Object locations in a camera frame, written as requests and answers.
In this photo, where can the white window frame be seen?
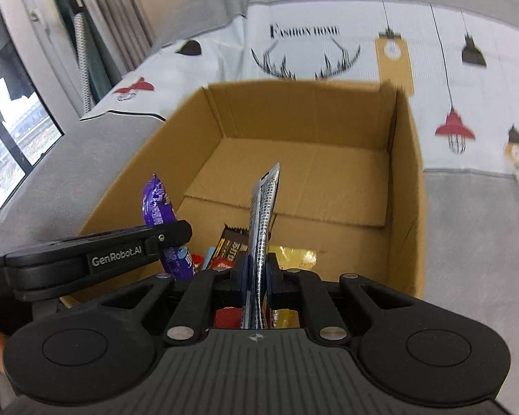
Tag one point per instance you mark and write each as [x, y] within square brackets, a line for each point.
[21, 30]

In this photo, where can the grey printed bed sheet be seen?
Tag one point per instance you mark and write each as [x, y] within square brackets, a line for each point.
[471, 233]

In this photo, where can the yellow snack packet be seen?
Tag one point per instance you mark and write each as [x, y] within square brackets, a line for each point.
[294, 257]

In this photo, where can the cardboard box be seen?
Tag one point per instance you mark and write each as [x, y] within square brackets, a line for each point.
[328, 181]

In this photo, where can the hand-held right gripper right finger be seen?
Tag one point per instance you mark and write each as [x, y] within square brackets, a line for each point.
[271, 279]

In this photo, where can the brown chocolate bar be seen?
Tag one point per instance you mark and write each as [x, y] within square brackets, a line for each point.
[233, 242]

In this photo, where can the red snack packet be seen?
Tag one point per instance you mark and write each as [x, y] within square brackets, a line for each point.
[227, 317]

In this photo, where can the purple snack packet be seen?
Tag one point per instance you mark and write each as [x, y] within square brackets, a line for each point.
[155, 199]

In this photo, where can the grey curtain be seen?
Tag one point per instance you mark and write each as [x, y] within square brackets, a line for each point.
[112, 13]

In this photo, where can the silver snack packet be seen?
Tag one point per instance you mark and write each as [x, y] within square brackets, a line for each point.
[263, 224]

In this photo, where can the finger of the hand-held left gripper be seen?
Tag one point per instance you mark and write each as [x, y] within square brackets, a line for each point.
[173, 233]

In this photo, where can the blue white stick packet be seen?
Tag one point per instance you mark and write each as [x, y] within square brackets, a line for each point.
[209, 257]

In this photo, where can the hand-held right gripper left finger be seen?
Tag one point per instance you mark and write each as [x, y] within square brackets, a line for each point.
[242, 279]

